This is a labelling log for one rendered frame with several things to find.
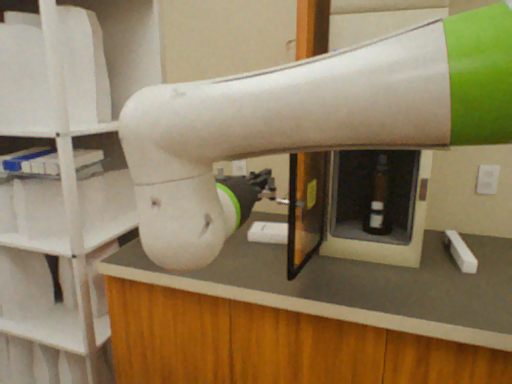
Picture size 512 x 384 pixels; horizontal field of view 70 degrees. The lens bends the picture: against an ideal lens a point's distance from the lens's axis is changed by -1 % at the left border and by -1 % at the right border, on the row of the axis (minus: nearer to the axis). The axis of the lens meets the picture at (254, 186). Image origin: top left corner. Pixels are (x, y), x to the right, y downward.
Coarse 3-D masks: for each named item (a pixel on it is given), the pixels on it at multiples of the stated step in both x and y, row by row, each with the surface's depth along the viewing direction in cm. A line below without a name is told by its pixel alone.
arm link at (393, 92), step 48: (384, 48) 31; (432, 48) 28; (144, 96) 41; (192, 96) 39; (240, 96) 36; (288, 96) 34; (336, 96) 32; (384, 96) 30; (432, 96) 29; (144, 144) 40; (192, 144) 39; (240, 144) 38; (288, 144) 37; (336, 144) 35; (384, 144) 34; (432, 144) 32
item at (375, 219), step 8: (368, 168) 121; (368, 176) 122; (376, 176) 119; (384, 176) 118; (392, 176) 119; (368, 184) 122; (376, 184) 120; (384, 184) 119; (392, 184) 120; (368, 192) 123; (376, 192) 120; (384, 192) 120; (392, 192) 121; (368, 200) 123; (376, 200) 121; (384, 200) 120; (392, 200) 122; (368, 208) 124; (376, 208) 121; (384, 208) 121; (368, 216) 124; (376, 216) 122; (384, 216) 122; (368, 224) 124; (376, 224) 123; (384, 224) 122
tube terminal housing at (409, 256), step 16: (336, 16) 107; (352, 16) 106; (368, 16) 105; (384, 16) 103; (400, 16) 102; (416, 16) 101; (432, 16) 99; (336, 32) 108; (352, 32) 107; (368, 32) 106; (384, 32) 104; (336, 48) 109; (416, 192) 114; (416, 208) 112; (416, 224) 113; (336, 240) 123; (352, 240) 121; (416, 240) 114; (336, 256) 124; (352, 256) 123; (368, 256) 121; (384, 256) 119; (400, 256) 117; (416, 256) 116
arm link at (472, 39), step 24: (456, 24) 28; (480, 24) 27; (504, 24) 26; (456, 48) 28; (480, 48) 27; (504, 48) 26; (456, 72) 27; (480, 72) 27; (504, 72) 26; (456, 96) 28; (480, 96) 27; (504, 96) 27; (456, 120) 29; (480, 120) 28; (504, 120) 28; (456, 144) 32; (480, 144) 31
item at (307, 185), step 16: (304, 160) 97; (320, 160) 110; (288, 176) 90; (304, 176) 98; (320, 176) 112; (288, 192) 91; (304, 192) 100; (320, 192) 114; (288, 208) 92; (320, 208) 116; (288, 224) 93; (304, 224) 103; (320, 224) 118; (288, 240) 94; (304, 240) 105; (288, 256) 95; (304, 256) 106; (288, 272) 96
